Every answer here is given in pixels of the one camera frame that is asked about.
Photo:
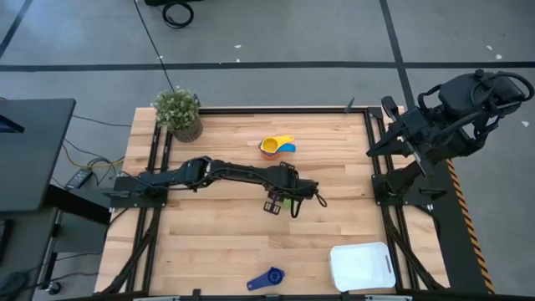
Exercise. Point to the small dark blue measuring cup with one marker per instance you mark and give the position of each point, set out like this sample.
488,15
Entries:
274,276

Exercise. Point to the orange measuring cup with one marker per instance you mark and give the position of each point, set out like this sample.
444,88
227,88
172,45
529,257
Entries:
269,156

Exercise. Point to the white plastic basket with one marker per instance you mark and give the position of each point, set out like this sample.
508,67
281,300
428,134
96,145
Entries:
361,267

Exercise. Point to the yellow measuring cup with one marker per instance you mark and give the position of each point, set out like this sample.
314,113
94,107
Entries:
271,144

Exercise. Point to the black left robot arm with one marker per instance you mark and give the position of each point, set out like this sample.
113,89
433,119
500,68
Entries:
242,171

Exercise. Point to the light blue measuring cup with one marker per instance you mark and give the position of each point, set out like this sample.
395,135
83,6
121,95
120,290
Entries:
289,148

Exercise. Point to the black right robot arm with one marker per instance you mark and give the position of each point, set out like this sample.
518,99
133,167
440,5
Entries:
460,96

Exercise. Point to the small black caster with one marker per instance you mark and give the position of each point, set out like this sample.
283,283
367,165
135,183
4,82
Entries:
54,288

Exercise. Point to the potted green plant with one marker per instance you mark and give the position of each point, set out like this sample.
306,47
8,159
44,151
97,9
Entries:
177,110

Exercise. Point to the black hazard-striped platform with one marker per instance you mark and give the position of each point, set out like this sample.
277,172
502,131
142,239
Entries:
455,234

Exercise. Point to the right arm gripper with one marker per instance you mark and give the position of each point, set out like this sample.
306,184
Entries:
418,136

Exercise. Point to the black desk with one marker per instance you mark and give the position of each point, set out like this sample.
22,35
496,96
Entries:
33,154

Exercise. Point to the black power adapter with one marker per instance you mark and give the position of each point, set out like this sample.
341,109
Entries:
78,179

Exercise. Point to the green measuring cup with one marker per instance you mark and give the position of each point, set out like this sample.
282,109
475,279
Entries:
286,204

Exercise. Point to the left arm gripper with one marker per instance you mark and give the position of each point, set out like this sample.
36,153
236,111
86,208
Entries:
292,186

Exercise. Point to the black aluminium table frame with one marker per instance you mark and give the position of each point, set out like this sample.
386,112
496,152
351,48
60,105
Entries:
271,110

